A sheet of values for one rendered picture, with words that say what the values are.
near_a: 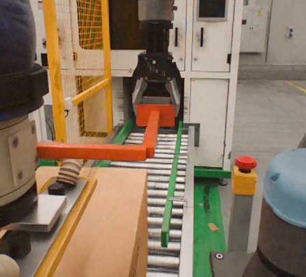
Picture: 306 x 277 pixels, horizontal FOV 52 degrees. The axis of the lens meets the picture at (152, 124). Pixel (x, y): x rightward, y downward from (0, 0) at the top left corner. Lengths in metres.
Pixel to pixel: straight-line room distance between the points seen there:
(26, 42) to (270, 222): 0.40
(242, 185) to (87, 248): 0.51
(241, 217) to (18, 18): 0.90
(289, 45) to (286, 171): 9.33
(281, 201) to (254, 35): 8.80
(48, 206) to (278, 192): 0.34
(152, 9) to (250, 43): 8.55
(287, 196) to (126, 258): 0.44
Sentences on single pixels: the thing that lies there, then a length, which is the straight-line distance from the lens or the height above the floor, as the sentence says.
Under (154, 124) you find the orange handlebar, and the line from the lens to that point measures 0.60.
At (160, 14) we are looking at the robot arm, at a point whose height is 1.47.
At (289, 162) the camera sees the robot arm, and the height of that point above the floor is 1.27.
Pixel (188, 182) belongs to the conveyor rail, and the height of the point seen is 0.59.
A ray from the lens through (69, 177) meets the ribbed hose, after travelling 0.62.
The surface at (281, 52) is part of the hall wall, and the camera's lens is 9.70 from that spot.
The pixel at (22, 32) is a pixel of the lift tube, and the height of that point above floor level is 1.44.
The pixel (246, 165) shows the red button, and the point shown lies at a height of 1.03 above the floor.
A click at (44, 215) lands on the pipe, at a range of 0.52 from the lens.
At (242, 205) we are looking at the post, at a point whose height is 0.89.
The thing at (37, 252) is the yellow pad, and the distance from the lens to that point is 0.49.
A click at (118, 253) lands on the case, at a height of 0.95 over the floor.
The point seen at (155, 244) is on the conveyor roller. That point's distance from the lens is 1.45.
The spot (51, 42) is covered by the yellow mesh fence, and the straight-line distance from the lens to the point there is 1.76.
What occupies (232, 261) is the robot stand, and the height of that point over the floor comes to 1.04.
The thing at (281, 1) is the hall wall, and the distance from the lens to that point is 9.65.
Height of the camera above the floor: 1.44
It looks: 17 degrees down
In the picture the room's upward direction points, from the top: straight up
